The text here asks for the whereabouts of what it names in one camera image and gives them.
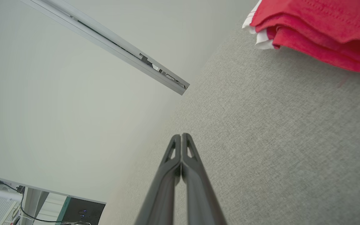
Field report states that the black computer tower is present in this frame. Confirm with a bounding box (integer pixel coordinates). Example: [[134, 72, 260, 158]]
[[57, 196, 106, 225]]

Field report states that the grey metal partition post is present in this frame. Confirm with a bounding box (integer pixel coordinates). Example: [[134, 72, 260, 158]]
[[21, 0, 190, 96]]

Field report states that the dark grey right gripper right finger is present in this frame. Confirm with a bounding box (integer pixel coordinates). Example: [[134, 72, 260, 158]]
[[181, 133, 227, 225]]

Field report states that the black power cable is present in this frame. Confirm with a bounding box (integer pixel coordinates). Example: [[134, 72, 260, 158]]
[[0, 181, 74, 224]]

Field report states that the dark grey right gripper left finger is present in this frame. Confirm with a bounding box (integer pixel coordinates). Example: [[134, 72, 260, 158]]
[[135, 134, 181, 225]]

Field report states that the red t-shirt with white sleeves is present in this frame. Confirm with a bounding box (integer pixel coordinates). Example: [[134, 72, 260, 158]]
[[242, 0, 360, 74]]

